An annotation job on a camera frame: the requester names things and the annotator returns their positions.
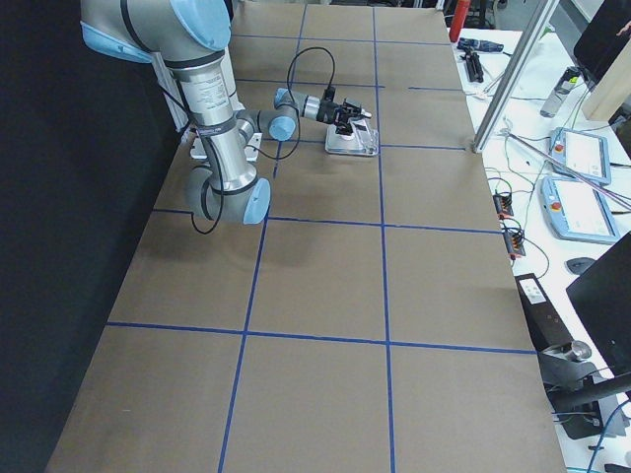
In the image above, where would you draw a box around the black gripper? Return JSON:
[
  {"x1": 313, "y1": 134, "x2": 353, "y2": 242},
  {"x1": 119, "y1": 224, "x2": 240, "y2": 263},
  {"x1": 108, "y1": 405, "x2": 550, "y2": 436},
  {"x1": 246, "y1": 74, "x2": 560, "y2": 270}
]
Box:
[{"x1": 315, "y1": 98, "x2": 363, "y2": 135}]

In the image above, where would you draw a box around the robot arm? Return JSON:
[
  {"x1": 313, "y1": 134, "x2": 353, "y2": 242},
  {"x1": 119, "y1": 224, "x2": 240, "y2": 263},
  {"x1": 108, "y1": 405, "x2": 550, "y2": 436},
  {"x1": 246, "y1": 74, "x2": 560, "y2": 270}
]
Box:
[{"x1": 81, "y1": 1, "x2": 378, "y2": 225}]

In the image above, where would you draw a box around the silver digital kitchen scale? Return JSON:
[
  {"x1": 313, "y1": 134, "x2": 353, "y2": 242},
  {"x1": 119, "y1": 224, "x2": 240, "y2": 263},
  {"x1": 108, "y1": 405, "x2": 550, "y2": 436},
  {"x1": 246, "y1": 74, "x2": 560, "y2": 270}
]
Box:
[{"x1": 324, "y1": 125, "x2": 379, "y2": 157}]

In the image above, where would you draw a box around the black folded tripod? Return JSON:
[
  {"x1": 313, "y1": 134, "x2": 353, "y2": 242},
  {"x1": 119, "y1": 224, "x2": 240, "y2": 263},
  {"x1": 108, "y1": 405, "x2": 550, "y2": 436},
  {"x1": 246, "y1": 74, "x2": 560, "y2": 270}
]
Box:
[{"x1": 461, "y1": 48, "x2": 484, "y2": 83}]

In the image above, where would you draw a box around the blue folded umbrella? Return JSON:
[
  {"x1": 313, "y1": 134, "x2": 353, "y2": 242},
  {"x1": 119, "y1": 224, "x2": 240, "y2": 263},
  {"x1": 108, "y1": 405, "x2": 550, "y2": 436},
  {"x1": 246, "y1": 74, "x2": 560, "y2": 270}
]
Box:
[{"x1": 456, "y1": 37, "x2": 504, "y2": 53}]

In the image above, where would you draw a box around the red cylinder bottle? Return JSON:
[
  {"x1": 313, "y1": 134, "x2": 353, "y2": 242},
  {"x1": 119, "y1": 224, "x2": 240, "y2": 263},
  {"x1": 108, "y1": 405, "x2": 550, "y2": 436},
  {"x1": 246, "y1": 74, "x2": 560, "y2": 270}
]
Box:
[{"x1": 449, "y1": 0, "x2": 471, "y2": 43}]

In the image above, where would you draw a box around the grey water bottle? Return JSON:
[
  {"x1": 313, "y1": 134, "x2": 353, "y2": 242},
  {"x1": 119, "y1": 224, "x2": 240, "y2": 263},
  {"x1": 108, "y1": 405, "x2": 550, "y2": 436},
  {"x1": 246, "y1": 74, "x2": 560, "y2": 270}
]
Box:
[{"x1": 539, "y1": 66, "x2": 583, "y2": 118}]

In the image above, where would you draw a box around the far teach pendant tablet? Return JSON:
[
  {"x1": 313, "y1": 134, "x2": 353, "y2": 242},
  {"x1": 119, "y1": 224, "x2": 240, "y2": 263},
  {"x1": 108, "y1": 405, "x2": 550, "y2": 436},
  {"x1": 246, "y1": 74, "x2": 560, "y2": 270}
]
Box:
[{"x1": 549, "y1": 127, "x2": 611, "y2": 185}]

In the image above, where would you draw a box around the teach pendant tablet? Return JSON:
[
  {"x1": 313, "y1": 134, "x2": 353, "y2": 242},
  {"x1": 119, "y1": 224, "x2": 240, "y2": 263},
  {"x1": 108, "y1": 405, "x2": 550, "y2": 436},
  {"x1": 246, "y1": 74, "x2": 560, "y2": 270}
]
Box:
[
  {"x1": 549, "y1": 127, "x2": 611, "y2": 185},
  {"x1": 539, "y1": 176, "x2": 620, "y2": 244}
]

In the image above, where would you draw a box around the near teach pendant tablet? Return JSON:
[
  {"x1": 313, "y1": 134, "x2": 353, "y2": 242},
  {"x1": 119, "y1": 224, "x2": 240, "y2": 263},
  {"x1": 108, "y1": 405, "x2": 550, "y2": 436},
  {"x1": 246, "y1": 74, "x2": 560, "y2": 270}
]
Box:
[{"x1": 539, "y1": 176, "x2": 620, "y2": 244}]

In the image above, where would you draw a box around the black computer mouse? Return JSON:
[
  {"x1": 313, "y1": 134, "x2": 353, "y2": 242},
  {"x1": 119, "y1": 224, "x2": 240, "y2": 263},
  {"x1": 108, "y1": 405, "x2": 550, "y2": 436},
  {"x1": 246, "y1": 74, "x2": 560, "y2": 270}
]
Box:
[{"x1": 565, "y1": 257, "x2": 596, "y2": 275}]

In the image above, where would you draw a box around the black box with white label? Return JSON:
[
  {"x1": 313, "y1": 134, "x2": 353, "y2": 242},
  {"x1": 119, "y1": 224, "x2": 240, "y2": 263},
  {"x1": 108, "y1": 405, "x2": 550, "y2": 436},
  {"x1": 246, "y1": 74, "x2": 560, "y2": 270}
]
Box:
[{"x1": 515, "y1": 273, "x2": 574, "y2": 352}]

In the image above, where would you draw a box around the black monitor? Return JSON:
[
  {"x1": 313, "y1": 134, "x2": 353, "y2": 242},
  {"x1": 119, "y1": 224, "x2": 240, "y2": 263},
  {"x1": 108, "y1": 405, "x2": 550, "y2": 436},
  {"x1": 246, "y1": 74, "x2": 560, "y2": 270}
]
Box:
[{"x1": 566, "y1": 235, "x2": 630, "y2": 374}]

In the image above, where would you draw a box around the black monitor stand base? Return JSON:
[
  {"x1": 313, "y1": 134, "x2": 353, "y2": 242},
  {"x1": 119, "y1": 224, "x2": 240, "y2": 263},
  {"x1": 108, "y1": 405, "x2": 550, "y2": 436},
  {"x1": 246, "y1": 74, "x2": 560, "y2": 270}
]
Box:
[{"x1": 537, "y1": 346, "x2": 630, "y2": 440}]

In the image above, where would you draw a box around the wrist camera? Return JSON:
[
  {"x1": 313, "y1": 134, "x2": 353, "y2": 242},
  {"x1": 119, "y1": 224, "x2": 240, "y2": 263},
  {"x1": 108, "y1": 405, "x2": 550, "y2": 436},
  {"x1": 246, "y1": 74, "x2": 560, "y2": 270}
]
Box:
[{"x1": 321, "y1": 86, "x2": 335, "y2": 101}]

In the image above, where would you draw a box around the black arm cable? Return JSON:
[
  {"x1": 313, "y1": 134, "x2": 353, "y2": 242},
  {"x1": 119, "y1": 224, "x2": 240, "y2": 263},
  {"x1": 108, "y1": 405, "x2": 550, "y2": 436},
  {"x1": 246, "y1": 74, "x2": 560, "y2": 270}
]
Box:
[{"x1": 189, "y1": 46, "x2": 339, "y2": 236}]

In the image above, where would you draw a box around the aluminium frame post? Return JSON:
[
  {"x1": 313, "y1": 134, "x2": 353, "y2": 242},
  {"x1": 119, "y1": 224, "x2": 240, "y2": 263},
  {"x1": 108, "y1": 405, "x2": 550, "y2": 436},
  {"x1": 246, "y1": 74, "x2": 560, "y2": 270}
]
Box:
[{"x1": 471, "y1": 0, "x2": 560, "y2": 154}]

